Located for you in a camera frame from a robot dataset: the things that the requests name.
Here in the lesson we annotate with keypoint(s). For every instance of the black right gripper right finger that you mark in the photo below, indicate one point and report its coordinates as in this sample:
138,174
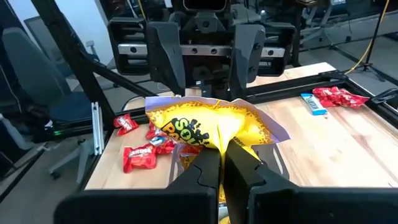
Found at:
280,205

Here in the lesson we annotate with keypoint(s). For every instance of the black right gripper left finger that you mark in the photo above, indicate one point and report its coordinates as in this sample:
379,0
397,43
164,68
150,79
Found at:
186,205

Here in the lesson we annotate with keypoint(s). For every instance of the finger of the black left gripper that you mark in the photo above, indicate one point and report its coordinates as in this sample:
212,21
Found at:
164,59
245,59

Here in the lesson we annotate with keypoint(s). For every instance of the red Skittles candy pack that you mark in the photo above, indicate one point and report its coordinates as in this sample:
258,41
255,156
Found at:
354,100
326,95
126,124
168,147
152,130
140,157

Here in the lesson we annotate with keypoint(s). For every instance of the blue white candy bar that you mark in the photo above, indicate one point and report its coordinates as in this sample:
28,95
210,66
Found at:
157,140
314,104

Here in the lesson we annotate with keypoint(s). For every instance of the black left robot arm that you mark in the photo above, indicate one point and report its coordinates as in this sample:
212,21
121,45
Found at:
248,14

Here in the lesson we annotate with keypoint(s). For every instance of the background office chair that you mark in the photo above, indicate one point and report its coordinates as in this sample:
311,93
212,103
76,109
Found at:
314,25

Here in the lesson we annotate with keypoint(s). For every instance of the silver aluminium extrusion piece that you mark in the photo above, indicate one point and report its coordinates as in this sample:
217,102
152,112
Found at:
98,127

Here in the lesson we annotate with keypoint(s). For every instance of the grey office chair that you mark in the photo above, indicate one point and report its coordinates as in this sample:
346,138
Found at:
31,71

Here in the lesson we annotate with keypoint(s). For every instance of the black tripod stand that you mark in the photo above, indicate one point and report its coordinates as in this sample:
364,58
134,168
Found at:
367,65

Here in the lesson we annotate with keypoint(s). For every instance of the black aluminium table frame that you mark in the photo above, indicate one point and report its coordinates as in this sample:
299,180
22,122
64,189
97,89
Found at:
71,53

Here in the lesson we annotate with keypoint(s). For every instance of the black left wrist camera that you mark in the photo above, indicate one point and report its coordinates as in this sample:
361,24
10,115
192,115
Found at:
205,4

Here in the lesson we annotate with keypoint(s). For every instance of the black frame clamp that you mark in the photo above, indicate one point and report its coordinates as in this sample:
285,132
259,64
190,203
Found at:
385,95

